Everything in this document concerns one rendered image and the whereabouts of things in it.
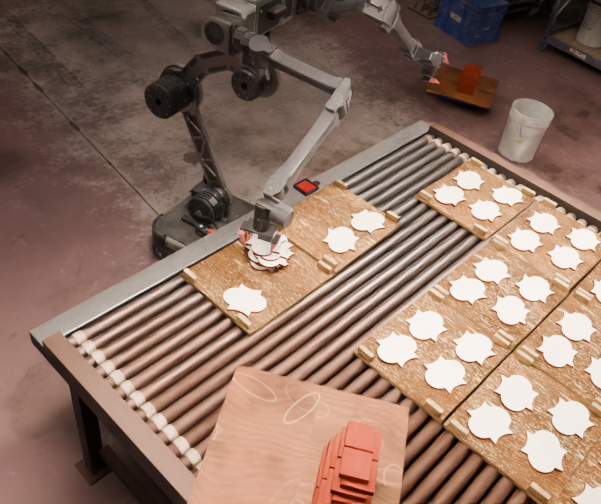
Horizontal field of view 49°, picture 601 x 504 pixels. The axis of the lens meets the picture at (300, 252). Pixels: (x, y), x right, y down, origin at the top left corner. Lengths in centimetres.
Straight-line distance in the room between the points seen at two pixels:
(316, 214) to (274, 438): 107
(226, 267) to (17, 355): 135
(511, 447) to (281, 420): 69
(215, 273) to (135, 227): 165
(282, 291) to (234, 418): 60
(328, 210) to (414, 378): 82
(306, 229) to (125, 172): 202
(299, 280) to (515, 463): 90
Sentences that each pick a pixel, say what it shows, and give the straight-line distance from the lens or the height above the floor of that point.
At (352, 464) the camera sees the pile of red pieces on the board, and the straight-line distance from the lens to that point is 155.
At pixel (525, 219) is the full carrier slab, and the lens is 287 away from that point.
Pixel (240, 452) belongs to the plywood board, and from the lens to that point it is 176.
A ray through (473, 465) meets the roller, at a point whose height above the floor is 92.
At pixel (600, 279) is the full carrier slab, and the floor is 94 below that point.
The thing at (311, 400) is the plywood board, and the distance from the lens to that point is 186.
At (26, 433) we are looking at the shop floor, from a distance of 309.
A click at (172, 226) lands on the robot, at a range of 352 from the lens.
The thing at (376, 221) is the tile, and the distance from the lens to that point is 259.
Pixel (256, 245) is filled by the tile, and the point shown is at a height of 100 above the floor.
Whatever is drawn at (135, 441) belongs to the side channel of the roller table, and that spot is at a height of 95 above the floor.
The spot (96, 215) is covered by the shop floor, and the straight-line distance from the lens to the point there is 399.
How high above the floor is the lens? 257
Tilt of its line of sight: 43 degrees down
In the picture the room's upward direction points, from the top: 9 degrees clockwise
